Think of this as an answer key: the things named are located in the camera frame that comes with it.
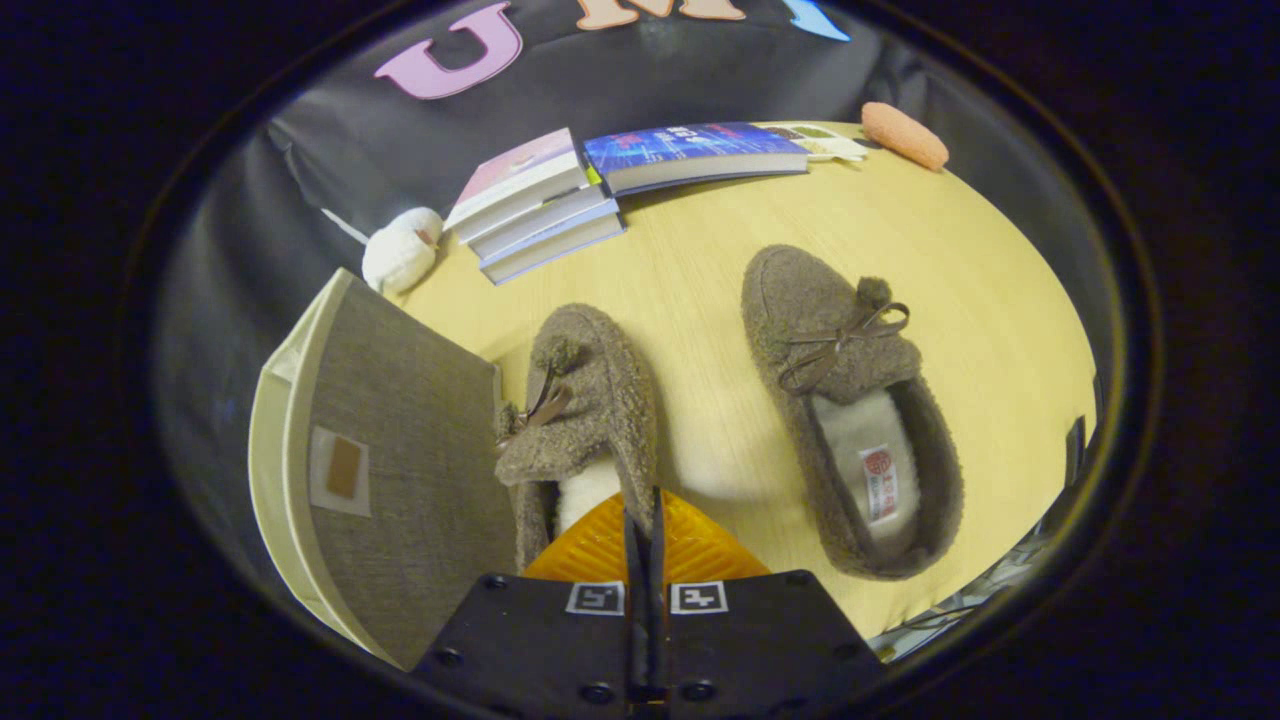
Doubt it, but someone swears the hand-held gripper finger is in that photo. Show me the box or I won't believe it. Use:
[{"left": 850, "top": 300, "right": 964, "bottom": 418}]
[
  {"left": 648, "top": 487, "right": 887, "bottom": 720},
  {"left": 412, "top": 490, "right": 648, "bottom": 720}
]

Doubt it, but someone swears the brown fuzzy slipper shoe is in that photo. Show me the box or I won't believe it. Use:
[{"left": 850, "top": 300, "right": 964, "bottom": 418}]
[
  {"left": 494, "top": 303, "right": 661, "bottom": 573},
  {"left": 741, "top": 244, "right": 967, "bottom": 582}
]

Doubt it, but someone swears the grey fabric storage box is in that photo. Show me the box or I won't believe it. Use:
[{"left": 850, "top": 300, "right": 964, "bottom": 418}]
[{"left": 248, "top": 267, "right": 522, "bottom": 672}]

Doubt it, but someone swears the grey cover book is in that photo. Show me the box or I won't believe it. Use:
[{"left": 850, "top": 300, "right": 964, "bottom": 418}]
[
  {"left": 468, "top": 184, "right": 613, "bottom": 261},
  {"left": 479, "top": 208, "right": 627, "bottom": 287}
]

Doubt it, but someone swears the white plush toy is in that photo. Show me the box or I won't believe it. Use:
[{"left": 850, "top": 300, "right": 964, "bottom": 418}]
[{"left": 361, "top": 206, "right": 445, "bottom": 296}]

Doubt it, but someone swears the pink cover book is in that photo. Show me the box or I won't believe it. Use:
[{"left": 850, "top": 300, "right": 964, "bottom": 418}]
[{"left": 444, "top": 127, "right": 593, "bottom": 243}]

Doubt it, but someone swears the blue cover book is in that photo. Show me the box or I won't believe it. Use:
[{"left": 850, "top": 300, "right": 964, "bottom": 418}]
[{"left": 583, "top": 121, "right": 811, "bottom": 198}]

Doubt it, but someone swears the white and green packet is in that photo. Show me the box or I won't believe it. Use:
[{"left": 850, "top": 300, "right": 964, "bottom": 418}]
[{"left": 765, "top": 123, "right": 869, "bottom": 163}]

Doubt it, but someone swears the orange oval sponge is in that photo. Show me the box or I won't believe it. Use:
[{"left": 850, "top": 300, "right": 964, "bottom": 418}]
[{"left": 861, "top": 101, "right": 951, "bottom": 173}]

